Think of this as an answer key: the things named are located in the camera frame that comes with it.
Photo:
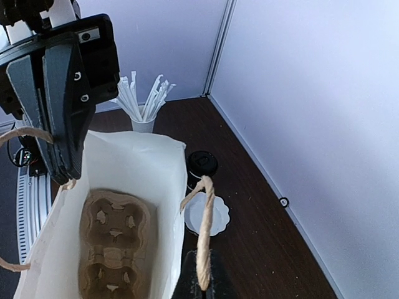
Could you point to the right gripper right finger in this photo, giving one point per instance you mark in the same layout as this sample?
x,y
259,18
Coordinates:
x,y
220,285

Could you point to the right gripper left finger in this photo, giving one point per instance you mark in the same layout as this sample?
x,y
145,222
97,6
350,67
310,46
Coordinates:
x,y
187,286

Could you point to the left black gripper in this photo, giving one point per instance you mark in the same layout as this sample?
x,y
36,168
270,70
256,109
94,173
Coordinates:
x,y
69,70

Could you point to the cardboard two-cup carrier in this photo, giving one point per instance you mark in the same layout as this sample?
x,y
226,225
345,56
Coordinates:
x,y
115,246

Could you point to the kraft paper takeout bag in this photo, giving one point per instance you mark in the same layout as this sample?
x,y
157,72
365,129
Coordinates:
x,y
148,166

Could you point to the black plastic cup lid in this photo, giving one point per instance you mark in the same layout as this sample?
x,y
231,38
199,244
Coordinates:
x,y
201,163

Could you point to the black white paper coffee cup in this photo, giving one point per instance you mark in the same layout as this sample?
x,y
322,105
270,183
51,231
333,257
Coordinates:
x,y
194,177

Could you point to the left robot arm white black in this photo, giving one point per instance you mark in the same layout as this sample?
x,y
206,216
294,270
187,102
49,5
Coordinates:
x,y
21,19

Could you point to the white scalloped dish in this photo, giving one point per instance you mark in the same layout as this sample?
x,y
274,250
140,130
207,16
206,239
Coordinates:
x,y
196,209

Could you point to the wrapped white straws bundle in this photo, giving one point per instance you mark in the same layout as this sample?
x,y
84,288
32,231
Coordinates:
x,y
140,106

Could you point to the paper cup holding straws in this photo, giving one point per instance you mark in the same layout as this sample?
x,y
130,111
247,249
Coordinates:
x,y
143,127

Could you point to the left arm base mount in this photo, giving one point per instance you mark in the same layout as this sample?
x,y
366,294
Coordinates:
x,y
28,155

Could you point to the small black round wall grommet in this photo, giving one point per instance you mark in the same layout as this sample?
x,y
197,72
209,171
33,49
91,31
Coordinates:
x,y
284,201

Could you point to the aluminium front rail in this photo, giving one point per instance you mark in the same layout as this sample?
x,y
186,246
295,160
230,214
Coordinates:
x,y
34,200

